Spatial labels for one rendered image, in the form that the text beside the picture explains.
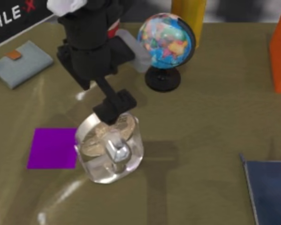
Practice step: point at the black sign with white letters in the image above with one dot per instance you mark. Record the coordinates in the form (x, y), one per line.
(11, 21)

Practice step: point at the dark blue tray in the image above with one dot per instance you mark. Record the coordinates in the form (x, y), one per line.
(271, 192)

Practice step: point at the grey translucent camera mount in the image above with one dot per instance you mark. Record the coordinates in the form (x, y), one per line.
(138, 52)

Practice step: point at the grey wallet with orange tab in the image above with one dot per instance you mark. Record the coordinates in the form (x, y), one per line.
(21, 66)

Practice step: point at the yellow cylinder container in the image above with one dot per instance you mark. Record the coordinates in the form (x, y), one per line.
(192, 16)

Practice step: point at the small world globe black stand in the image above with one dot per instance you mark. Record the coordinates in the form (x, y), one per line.
(166, 47)

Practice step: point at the purple square sheet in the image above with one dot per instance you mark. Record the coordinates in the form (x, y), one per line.
(52, 148)

